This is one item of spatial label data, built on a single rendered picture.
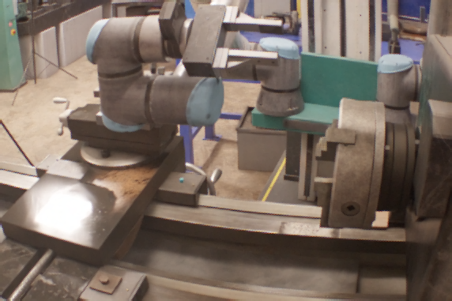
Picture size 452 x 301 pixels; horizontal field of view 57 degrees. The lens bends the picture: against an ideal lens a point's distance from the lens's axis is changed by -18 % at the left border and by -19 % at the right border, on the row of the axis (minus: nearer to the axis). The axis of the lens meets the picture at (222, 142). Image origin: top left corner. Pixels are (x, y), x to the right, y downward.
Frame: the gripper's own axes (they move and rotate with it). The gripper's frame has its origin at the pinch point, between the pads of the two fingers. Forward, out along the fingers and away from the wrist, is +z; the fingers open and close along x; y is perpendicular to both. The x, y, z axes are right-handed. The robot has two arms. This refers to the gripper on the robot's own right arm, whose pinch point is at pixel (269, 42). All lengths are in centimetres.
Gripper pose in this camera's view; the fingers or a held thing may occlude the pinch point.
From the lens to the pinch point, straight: 82.1
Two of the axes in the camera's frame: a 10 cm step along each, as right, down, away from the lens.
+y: 2.0, 3.9, 9.0
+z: 9.6, 0.9, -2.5
